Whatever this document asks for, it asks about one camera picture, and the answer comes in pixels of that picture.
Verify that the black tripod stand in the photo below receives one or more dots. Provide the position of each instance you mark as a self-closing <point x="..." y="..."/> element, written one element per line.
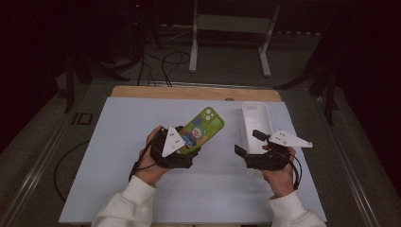
<point x="330" y="101"/>
<point x="69" y="88"/>

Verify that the green cartoon phone case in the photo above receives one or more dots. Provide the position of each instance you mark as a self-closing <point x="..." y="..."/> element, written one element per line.
<point x="201" y="126"/>

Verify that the person's right hand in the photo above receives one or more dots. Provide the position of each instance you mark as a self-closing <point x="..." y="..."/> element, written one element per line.
<point x="282" y="181"/>

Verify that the long dark power strip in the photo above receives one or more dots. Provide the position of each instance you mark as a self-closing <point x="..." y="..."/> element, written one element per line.
<point x="299" y="32"/>

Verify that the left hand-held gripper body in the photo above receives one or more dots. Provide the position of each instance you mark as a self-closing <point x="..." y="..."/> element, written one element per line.
<point x="171" y="143"/>

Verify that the white rectangular storage box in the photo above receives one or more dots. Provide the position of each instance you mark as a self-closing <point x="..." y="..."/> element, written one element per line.
<point x="257" y="116"/>

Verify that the grey metal stand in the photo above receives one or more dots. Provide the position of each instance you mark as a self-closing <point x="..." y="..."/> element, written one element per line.
<point x="233" y="23"/>

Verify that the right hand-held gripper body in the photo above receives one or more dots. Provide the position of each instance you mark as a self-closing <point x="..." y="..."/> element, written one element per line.
<point x="268" y="160"/>

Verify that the metal floor rail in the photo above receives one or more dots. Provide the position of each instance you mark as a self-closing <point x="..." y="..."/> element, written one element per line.
<point x="205" y="84"/>
<point x="34" y="173"/>
<point x="350" y="170"/>

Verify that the black rectangular floor bracket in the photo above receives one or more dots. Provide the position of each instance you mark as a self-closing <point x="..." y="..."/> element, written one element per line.
<point x="82" y="118"/>

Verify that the white power strip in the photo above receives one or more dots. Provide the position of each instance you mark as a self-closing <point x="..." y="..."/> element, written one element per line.
<point x="176" y="27"/>

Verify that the person's left hand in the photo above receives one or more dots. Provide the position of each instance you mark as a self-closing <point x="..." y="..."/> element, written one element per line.
<point x="148" y="171"/>

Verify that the light blue table mat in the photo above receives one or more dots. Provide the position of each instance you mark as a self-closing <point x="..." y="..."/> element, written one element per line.
<point x="126" y="132"/>

